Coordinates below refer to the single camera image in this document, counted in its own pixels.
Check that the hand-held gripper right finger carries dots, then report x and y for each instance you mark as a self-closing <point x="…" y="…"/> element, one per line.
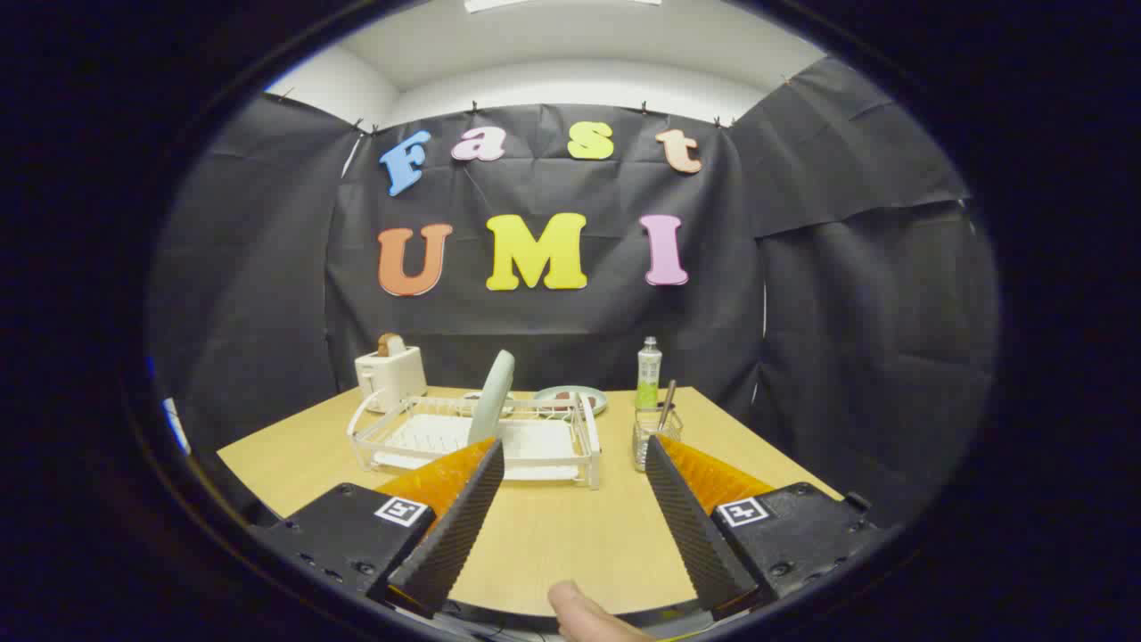
<point x="695" y="535"/>

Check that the reddish brown meat piece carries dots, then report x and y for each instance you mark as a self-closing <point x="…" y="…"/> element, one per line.
<point x="554" y="400"/>

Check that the pale green plate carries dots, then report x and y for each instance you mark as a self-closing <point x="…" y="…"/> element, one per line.
<point x="490" y="397"/>

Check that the ceiling light panel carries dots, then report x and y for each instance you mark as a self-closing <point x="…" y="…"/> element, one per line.
<point x="553" y="4"/>

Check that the round green serving dish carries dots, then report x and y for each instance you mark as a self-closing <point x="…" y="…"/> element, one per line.
<point x="570" y="391"/>

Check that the white ribbed drain tray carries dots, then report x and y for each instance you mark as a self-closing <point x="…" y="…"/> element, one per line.
<point x="428" y="437"/>

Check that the brown bread slice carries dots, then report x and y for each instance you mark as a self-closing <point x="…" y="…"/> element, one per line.
<point x="390" y="344"/>

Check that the white divided grain tray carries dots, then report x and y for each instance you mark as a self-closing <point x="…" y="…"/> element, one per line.
<point x="470" y="398"/>

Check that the white toaster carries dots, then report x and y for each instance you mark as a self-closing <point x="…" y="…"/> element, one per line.
<point x="392" y="374"/>

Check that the black backdrop cloth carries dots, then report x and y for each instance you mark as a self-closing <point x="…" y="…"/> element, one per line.
<point x="553" y="330"/>

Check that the green drink bottle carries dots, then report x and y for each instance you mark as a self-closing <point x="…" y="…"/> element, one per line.
<point x="649" y="370"/>

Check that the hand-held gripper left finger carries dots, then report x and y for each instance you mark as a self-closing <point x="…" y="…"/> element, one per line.
<point x="455" y="535"/>

